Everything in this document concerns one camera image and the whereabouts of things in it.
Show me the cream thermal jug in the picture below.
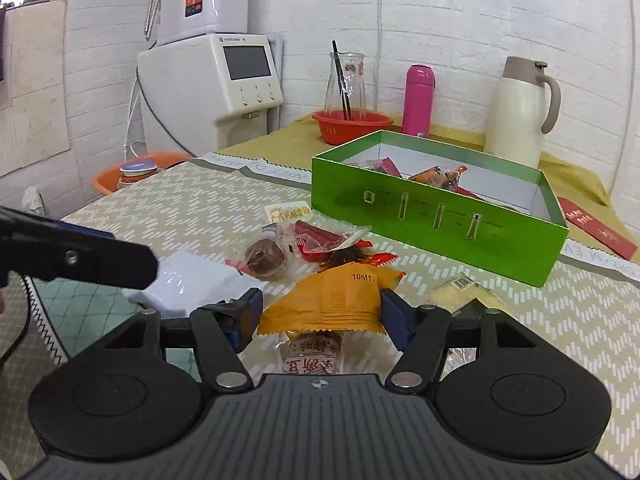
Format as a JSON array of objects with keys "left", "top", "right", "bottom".
[{"left": 483, "top": 56, "right": 562, "bottom": 170}]

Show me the white rag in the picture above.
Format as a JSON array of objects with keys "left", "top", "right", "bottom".
[{"left": 22, "top": 185, "right": 46, "bottom": 216}]

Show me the orange snack packet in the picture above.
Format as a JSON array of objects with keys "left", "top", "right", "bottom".
[{"left": 257, "top": 261, "right": 407, "bottom": 336}]

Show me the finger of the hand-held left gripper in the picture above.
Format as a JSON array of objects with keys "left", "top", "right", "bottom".
[{"left": 0, "top": 205, "right": 159, "bottom": 291}]

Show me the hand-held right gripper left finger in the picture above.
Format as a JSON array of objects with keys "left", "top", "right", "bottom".
[{"left": 102, "top": 287, "right": 264, "bottom": 394}]

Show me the white wall cable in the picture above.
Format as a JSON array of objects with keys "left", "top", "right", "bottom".
[
  {"left": 611, "top": 0, "right": 639, "bottom": 187},
  {"left": 376, "top": 0, "right": 387, "bottom": 63}
]

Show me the red-ended dark snack packet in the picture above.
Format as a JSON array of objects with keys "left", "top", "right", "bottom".
[{"left": 324, "top": 244, "right": 399, "bottom": 271}]

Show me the white water dispenser with screen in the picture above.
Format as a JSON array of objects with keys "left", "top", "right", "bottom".
[{"left": 137, "top": 34, "right": 285, "bottom": 159}]

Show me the beige wall board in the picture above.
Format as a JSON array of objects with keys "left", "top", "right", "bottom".
[{"left": 0, "top": 0, "right": 71, "bottom": 179}]

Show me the orange-ended brown snack packet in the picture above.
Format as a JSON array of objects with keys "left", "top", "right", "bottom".
[{"left": 407, "top": 164, "right": 469, "bottom": 192}]

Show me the pink-edged snack packet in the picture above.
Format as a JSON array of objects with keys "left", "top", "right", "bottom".
[{"left": 349, "top": 158, "right": 401, "bottom": 179}]

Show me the red plastic basket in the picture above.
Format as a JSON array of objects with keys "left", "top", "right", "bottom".
[{"left": 311, "top": 111, "right": 395, "bottom": 146}]

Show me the red envelope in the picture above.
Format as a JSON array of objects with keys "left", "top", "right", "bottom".
[{"left": 557, "top": 196, "right": 640, "bottom": 264}]

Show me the brown egg packet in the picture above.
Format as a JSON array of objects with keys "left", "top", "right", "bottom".
[{"left": 243, "top": 237, "right": 289, "bottom": 279}]

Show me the pale yellow snack packet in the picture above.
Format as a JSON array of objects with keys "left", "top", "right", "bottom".
[{"left": 429, "top": 274, "right": 506, "bottom": 312}]

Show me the metal flexible hose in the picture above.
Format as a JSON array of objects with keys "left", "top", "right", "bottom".
[{"left": 144, "top": 0, "right": 172, "bottom": 42}]

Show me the black straw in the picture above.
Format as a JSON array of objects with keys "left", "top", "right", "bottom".
[{"left": 331, "top": 40, "right": 352, "bottom": 121}]

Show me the red sausage stick packet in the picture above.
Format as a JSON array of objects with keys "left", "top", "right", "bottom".
[{"left": 282, "top": 219, "right": 371, "bottom": 261}]

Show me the pink thermos bottle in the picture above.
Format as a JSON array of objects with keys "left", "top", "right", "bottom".
[{"left": 402, "top": 64, "right": 436, "bottom": 137}]

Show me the yellow-label clear snack packet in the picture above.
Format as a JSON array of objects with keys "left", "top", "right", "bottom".
[{"left": 263, "top": 199, "right": 314, "bottom": 224}]

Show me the green cardboard box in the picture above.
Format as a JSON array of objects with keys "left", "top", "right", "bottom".
[{"left": 310, "top": 129, "right": 570, "bottom": 289}]

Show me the jar with blue lid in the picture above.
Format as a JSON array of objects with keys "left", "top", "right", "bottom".
[{"left": 118, "top": 157, "right": 159, "bottom": 191}]

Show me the glass carafe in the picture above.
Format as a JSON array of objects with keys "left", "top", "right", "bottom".
[{"left": 324, "top": 52, "right": 369, "bottom": 121}]

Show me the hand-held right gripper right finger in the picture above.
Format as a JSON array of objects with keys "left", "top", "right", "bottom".
[{"left": 379, "top": 288, "right": 539, "bottom": 394}]

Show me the white snack packet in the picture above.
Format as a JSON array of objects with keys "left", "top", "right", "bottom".
[{"left": 122, "top": 250, "right": 271, "bottom": 319}]

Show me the clear packet with red print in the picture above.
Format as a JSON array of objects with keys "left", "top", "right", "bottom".
[{"left": 277, "top": 328, "right": 347, "bottom": 376}]

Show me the orange plastic basin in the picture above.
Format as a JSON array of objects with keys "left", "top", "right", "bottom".
[{"left": 92, "top": 152, "right": 194, "bottom": 196}]

